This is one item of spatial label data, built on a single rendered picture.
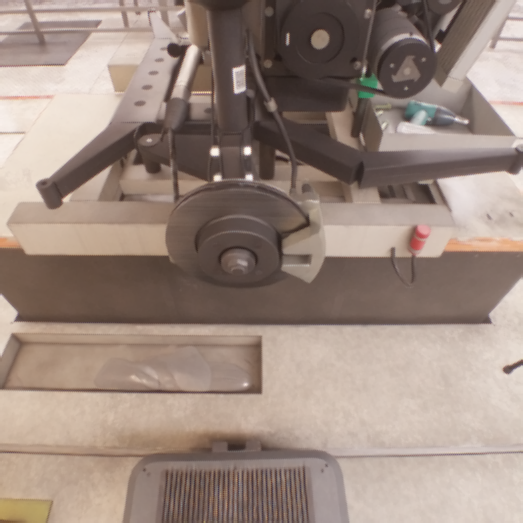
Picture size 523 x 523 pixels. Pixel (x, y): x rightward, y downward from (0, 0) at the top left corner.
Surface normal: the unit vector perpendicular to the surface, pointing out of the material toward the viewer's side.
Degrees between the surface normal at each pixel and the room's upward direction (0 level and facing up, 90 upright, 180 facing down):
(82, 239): 90
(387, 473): 0
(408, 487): 0
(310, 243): 90
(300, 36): 90
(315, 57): 90
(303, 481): 0
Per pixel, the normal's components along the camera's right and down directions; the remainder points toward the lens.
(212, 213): 0.00, 0.77
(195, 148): 0.01, -0.50
